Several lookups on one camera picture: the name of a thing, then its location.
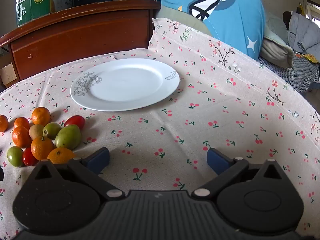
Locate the brown wooden bedside cabinet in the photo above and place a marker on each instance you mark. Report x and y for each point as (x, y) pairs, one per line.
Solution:
(75, 42)

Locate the beige and teal pillow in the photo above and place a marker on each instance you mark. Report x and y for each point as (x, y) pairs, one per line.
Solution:
(277, 50)

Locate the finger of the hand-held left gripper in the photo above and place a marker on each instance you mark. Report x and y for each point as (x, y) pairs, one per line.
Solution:
(1, 174)

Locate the pale green bed sheet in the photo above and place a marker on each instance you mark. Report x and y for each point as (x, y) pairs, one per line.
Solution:
(180, 15)

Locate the dark checked blanket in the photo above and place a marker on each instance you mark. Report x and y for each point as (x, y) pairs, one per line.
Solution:
(295, 75)

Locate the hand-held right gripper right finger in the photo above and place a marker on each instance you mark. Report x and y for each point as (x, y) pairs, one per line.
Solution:
(216, 161)

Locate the small orange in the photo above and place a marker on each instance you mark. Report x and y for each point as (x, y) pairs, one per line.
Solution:
(42, 148)
(40, 115)
(2, 123)
(60, 155)
(21, 137)
(22, 122)

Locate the plain cardboard box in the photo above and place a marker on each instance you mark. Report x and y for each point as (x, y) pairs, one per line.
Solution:
(7, 75)

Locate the cherry print tablecloth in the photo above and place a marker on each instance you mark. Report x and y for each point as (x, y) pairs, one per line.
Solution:
(175, 130)

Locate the yellow hanging object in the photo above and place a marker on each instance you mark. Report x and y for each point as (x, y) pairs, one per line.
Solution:
(301, 8)

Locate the yellow snack packet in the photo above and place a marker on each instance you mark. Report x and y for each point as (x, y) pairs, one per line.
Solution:
(310, 58)

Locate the large green jujube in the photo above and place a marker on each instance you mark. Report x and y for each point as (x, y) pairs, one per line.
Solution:
(68, 137)

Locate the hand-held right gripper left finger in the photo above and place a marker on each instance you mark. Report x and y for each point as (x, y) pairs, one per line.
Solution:
(100, 158)

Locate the green and white carton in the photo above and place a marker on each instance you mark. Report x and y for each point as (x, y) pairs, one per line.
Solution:
(37, 0)

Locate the grey padded jacket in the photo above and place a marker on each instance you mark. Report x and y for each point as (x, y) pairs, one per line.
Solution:
(305, 32)

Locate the white plate with grey print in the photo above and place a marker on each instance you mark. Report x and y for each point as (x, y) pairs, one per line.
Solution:
(125, 85)

